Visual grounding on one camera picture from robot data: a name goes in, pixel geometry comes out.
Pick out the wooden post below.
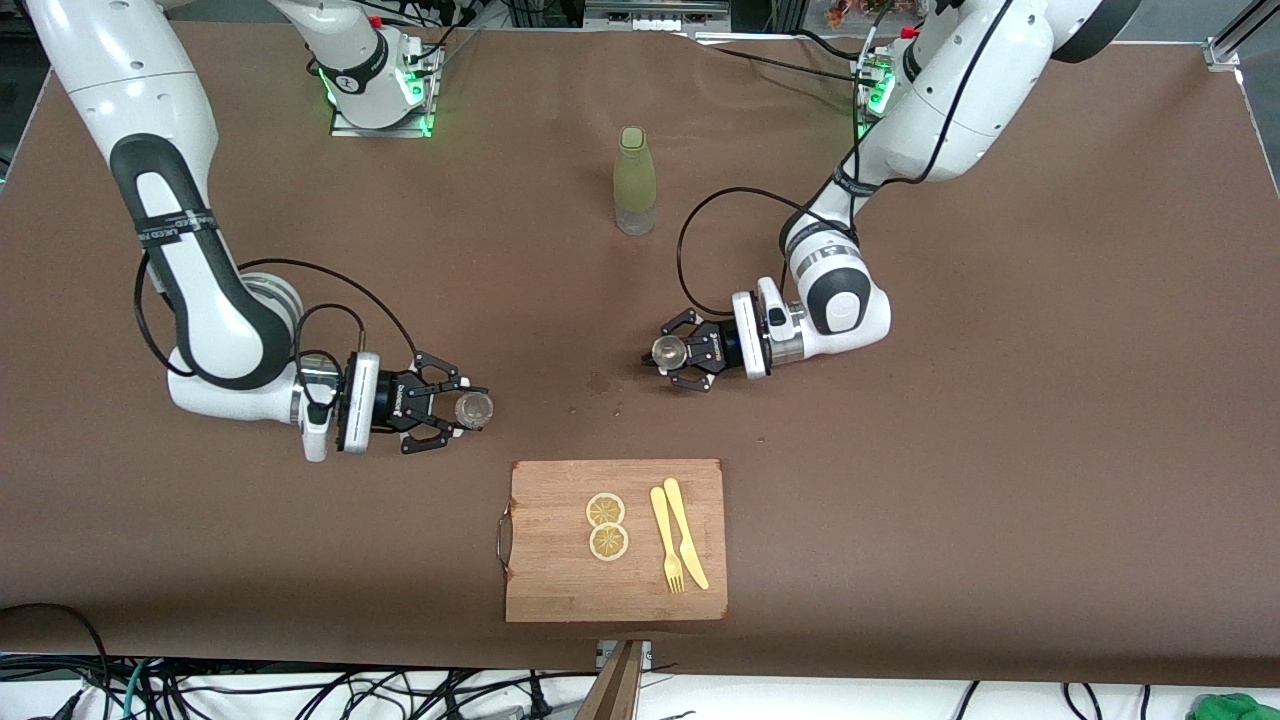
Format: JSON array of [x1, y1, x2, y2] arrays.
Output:
[[575, 640, 646, 720]]

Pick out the green cloth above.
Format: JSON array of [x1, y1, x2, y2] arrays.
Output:
[[1195, 692, 1280, 720]]

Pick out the black power cable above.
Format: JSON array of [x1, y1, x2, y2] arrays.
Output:
[[695, 28, 881, 89]]

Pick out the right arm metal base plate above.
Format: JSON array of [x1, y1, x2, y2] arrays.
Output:
[[330, 40, 441, 139]]

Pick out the green bottle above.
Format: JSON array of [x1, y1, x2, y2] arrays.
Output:
[[613, 126, 658, 237]]

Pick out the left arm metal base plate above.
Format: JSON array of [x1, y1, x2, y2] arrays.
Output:
[[852, 52, 898, 141]]

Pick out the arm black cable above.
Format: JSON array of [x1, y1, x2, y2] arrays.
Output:
[[677, 0, 1011, 321], [133, 250, 421, 401]]

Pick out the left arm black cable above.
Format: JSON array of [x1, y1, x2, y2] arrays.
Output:
[[677, 0, 1011, 321]]

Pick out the yellow plastic fork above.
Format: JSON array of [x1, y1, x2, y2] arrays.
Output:
[[650, 486, 687, 594]]

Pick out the teal cable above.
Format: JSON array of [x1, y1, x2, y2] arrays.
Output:
[[122, 660, 153, 720]]

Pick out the yellow plastic knife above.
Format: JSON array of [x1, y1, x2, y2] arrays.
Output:
[[663, 477, 711, 591]]

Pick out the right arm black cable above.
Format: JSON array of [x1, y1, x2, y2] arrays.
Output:
[[133, 250, 421, 401]]

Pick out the black cable tangle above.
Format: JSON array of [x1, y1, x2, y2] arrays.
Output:
[[0, 603, 561, 720]]

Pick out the wooden cutting board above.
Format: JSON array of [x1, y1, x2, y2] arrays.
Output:
[[505, 458, 729, 624]]

